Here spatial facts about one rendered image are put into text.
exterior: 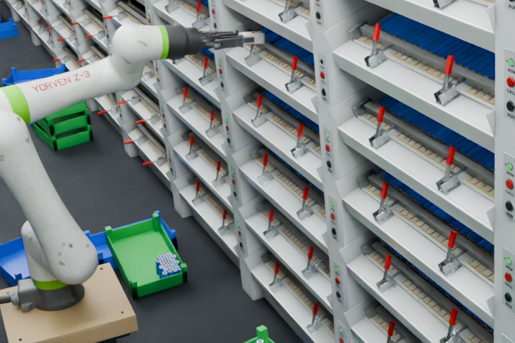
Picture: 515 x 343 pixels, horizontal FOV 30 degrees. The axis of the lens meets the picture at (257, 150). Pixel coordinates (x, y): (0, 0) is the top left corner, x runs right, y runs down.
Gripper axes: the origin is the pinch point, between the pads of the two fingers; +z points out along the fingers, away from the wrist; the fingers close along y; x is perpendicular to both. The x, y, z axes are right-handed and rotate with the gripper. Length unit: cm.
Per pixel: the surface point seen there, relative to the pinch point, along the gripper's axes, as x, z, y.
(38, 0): -60, 13, -348
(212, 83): -25.1, 5.1, -40.0
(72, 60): -80, 16, -276
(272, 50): -2.6, 4.3, 5.2
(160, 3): -7, 1, -82
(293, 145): -25.4, 4.8, 20.9
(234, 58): -8.3, -1.0, -9.2
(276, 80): -7.7, 0.2, 17.2
